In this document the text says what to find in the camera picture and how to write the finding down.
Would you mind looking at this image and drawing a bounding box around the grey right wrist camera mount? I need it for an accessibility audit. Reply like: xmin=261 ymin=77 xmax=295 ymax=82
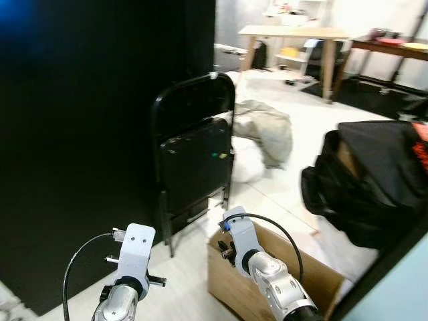
xmin=221 ymin=206 xmax=259 ymax=259

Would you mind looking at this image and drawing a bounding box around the white plastic bag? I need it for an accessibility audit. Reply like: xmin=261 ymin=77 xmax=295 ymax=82
xmin=229 ymin=137 xmax=267 ymax=185

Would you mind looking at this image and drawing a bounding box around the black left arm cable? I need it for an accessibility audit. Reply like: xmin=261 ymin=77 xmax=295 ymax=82
xmin=62 ymin=229 xmax=128 ymax=321

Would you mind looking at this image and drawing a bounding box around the grey cloth bundle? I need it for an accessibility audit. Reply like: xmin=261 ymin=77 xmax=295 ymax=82
xmin=231 ymin=100 xmax=294 ymax=169

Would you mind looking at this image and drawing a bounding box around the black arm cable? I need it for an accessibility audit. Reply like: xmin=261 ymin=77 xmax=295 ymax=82
xmin=219 ymin=212 xmax=306 ymax=286
xmin=62 ymin=229 xmax=128 ymax=321

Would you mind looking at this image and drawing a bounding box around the black folding chair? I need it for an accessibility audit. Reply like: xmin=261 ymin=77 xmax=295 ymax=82
xmin=150 ymin=72 xmax=236 ymax=258

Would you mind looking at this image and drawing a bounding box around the black partition panel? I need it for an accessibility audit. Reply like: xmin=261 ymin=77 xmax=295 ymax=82
xmin=0 ymin=0 xmax=216 ymax=315

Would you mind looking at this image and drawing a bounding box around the light wooden table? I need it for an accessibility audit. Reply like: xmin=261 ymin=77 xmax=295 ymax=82
xmin=237 ymin=25 xmax=350 ymax=102

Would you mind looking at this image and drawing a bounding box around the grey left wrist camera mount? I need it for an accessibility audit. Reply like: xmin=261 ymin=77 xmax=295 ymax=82
xmin=117 ymin=223 xmax=156 ymax=282

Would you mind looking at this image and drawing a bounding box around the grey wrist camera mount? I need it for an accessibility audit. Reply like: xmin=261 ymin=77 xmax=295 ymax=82
xmin=117 ymin=223 xmax=156 ymax=282
xmin=221 ymin=206 xmax=259 ymax=259

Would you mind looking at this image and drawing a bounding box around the dark brown table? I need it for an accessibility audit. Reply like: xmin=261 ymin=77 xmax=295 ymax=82
xmin=348 ymin=37 xmax=428 ymax=88

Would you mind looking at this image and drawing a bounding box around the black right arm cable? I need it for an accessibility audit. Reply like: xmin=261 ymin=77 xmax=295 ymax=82
xmin=219 ymin=212 xmax=306 ymax=286

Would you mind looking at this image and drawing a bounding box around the brown cardboard box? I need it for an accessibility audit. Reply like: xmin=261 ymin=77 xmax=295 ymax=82
xmin=206 ymin=221 xmax=345 ymax=321

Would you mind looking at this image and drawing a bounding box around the black office chair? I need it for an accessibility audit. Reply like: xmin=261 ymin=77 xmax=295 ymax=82
xmin=302 ymin=39 xmax=348 ymax=84

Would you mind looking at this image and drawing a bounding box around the red patterned item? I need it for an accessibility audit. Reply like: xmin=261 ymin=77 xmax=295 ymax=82
xmin=409 ymin=120 xmax=428 ymax=173

